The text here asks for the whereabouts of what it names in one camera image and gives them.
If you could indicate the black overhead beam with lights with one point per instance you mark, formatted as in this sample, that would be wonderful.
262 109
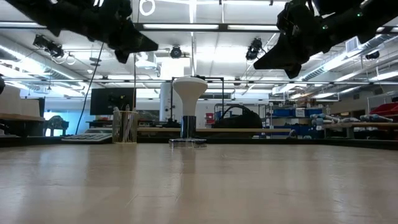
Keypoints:
222 27

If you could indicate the grey marker pen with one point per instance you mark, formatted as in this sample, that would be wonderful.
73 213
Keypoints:
116 118
127 118

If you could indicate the white cylindrical column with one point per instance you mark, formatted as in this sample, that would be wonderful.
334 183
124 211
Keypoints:
166 102

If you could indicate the small black overhead camera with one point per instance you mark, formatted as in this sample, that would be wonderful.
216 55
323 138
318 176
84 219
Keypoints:
176 52

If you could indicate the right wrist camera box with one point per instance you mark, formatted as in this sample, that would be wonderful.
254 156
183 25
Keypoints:
287 18

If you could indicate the small red boxes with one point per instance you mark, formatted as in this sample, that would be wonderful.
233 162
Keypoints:
210 118

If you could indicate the grey keyboard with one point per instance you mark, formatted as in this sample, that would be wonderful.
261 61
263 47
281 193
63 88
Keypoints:
87 137

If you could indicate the clear container of sticks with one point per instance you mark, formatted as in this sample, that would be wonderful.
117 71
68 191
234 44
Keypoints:
125 127

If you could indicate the white cardboard box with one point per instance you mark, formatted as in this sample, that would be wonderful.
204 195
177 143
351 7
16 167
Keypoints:
30 107
9 101

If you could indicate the black computer monitor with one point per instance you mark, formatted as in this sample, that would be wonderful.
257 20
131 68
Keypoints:
109 101

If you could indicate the black ceiling-mounted camera cluster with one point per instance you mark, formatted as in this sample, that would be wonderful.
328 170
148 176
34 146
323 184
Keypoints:
49 46

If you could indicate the wooden side table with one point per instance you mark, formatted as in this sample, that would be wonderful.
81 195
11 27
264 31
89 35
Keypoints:
21 117

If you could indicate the chrome lamp socket base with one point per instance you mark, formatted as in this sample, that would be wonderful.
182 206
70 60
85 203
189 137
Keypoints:
188 127

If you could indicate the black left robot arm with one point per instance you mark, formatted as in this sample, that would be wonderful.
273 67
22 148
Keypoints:
46 12

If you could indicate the white reflector lightbulb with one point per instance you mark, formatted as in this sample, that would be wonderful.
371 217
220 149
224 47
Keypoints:
190 90

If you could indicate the black duffel bag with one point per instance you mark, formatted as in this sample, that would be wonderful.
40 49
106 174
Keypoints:
242 119

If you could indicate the long wooden workbench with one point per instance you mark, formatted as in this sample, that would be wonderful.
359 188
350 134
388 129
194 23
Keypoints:
357 125

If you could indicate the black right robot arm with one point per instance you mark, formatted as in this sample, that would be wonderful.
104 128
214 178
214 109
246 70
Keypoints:
367 15

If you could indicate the white ceiling air vent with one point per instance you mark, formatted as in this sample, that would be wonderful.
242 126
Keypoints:
353 46

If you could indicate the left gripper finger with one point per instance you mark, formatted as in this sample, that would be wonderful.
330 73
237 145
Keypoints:
138 47
135 39

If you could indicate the dark office chair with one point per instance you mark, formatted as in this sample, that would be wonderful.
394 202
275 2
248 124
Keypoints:
56 123

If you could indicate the blue storage bin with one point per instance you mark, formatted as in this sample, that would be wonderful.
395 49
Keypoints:
314 112
283 112

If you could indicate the silver ventilation duct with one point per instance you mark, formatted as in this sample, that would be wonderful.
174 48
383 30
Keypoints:
384 42

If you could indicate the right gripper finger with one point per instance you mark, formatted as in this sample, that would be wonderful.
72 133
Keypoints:
278 49
280 63

